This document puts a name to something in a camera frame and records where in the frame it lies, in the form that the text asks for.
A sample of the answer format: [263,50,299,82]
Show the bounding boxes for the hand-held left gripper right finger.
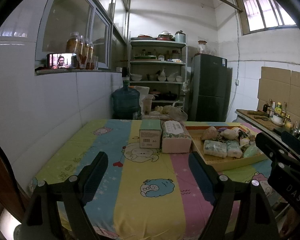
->
[189,151,282,240]

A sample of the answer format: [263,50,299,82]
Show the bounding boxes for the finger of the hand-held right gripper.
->
[281,130,300,156]
[255,132,299,171]

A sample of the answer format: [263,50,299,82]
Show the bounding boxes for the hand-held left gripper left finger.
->
[19,151,108,240]

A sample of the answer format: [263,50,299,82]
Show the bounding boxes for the green egg-shaped sponge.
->
[242,145,262,159]

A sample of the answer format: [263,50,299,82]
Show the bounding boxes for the floral tissue packet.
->
[203,140,228,159]
[226,140,243,159]

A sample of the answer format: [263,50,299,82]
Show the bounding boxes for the cream plush ball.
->
[220,129,238,141]

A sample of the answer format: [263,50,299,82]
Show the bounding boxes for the black gas stove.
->
[274,126,300,141]

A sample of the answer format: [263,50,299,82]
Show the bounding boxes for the steel kettle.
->
[291,120,300,136]

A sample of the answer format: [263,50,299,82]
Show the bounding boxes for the wooden cutting board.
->
[236,109,276,132]

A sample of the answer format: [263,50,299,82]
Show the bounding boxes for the white bowl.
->
[270,115,286,127]

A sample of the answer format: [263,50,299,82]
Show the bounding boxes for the kitchen cleaver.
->
[247,110,269,121]

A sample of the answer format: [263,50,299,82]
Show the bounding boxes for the kitchen counter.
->
[234,109,300,143]

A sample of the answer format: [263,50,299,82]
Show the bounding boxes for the row of condiment bottles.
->
[262,99,288,118]

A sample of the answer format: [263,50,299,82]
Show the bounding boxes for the floral tissue box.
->
[161,120,192,154]

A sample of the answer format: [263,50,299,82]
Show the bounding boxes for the clear plastic bag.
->
[154,104,188,122]

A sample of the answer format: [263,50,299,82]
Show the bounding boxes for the green cardboard box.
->
[139,120,162,149]

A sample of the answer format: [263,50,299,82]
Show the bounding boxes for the blue water jug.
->
[112,81,142,120]

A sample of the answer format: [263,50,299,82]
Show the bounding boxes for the black pan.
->
[152,91,178,101]

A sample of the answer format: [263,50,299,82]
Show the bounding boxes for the white plastic container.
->
[142,95,154,114]

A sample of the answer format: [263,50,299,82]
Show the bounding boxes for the dark green refrigerator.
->
[189,53,232,123]

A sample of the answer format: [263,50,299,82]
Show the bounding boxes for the row of white bowls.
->
[130,71,184,83]

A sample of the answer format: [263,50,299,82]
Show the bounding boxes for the black white water pump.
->
[121,67,130,83]

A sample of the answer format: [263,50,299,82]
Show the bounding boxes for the white metal shelf rack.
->
[128,38,188,111]

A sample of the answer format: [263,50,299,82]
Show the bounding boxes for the smartphone with lit screen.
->
[46,52,78,69]

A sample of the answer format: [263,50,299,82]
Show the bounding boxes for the glass jar with lid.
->
[197,40,208,54]

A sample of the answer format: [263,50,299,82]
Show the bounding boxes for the large amber glass jar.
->
[66,32,80,54]

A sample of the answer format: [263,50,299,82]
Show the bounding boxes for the light blue canister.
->
[174,30,186,43]

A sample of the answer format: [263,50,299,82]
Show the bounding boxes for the barred outside window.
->
[235,0,299,36]

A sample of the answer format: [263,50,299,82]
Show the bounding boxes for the pot with glass lid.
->
[157,31,175,41]

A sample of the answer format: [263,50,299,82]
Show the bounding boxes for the cardboard sheets on wall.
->
[257,66,300,122]

